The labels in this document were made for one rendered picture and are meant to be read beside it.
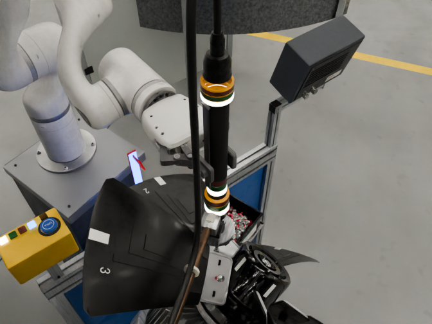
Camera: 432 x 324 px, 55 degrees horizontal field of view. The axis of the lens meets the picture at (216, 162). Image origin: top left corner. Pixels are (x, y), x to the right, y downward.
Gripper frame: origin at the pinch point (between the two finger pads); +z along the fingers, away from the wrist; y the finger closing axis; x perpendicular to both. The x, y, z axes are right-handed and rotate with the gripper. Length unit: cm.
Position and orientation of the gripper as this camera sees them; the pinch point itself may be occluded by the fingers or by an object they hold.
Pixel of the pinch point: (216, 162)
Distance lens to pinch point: 64.0
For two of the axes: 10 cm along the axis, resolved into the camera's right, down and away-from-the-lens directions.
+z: 6.2, 5.9, -5.2
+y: -7.9, 4.7, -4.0
